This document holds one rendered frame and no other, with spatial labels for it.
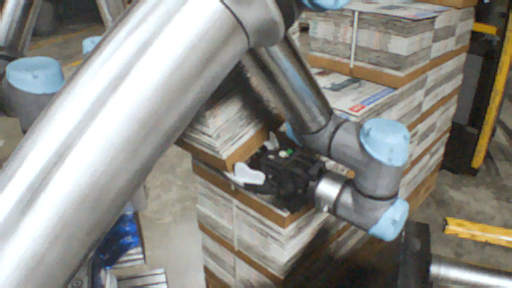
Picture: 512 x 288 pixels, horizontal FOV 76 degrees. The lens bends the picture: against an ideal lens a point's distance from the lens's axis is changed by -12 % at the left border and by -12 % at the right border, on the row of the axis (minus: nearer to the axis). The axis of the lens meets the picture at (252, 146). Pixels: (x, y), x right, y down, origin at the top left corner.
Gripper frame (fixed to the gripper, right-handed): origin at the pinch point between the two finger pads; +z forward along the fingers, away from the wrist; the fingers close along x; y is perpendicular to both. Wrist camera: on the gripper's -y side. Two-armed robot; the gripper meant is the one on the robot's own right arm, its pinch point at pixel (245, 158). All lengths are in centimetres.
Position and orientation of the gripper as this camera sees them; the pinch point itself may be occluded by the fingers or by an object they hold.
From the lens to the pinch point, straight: 80.1
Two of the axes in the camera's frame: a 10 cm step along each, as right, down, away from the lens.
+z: -7.4, -3.3, 5.9
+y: -2.0, -7.3, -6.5
